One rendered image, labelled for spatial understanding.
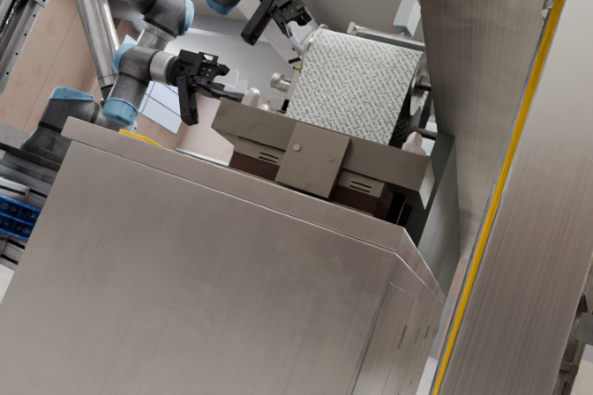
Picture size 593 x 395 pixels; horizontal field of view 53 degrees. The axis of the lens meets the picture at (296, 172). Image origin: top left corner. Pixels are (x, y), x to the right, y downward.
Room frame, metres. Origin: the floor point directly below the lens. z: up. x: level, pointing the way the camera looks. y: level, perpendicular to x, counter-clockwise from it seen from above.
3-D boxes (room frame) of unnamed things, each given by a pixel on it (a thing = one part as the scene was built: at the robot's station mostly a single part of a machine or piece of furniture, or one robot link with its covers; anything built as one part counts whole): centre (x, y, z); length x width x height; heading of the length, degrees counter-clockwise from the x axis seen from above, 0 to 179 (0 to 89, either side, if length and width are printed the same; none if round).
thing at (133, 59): (1.39, 0.45, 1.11); 0.11 x 0.08 x 0.09; 71
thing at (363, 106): (1.21, -0.04, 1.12); 0.23 x 0.01 x 0.18; 71
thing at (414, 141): (0.99, -0.17, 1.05); 0.04 x 0.04 x 0.04
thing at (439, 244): (2.20, -0.63, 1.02); 2.24 x 0.04 x 0.24; 161
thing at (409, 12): (1.82, -0.15, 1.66); 0.07 x 0.07 x 0.10; 56
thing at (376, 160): (1.09, -0.04, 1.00); 0.40 x 0.16 x 0.06; 71
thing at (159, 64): (1.36, 0.37, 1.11); 0.08 x 0.05 x 0.08; 161
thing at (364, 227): (2.18, -0.29, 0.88); 2.52 x 0.66 x 0.04; 161
